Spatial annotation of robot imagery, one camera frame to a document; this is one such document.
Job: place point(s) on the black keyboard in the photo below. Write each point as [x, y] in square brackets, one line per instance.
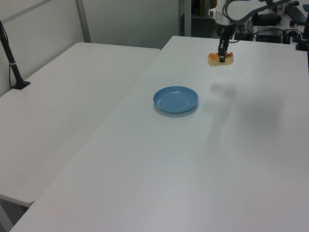
[296, 13]

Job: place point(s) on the white side table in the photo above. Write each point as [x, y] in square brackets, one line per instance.
[60, 108]

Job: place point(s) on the black pole clamp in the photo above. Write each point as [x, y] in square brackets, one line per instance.
[302, 44]

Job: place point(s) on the black computer box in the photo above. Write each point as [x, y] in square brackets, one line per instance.
[269, 35]

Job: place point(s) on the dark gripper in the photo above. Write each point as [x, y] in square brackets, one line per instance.
[225, 30]

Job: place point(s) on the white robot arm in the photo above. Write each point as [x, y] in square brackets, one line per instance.
[237, 9]

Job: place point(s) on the dark door frame post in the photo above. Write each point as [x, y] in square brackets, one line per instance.
[185, 17]

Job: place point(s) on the blue round plate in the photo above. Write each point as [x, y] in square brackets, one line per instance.
[176, 100]

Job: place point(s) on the black camera pole with clamp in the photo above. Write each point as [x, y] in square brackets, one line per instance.
[13, 67]

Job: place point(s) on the orange glazed bread roll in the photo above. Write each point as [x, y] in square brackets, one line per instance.
[213, 60]

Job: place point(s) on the grey metal frame post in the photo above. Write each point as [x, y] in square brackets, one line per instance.
[83, 19]

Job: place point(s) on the brown cushion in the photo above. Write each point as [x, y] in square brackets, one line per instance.
[266, 19]

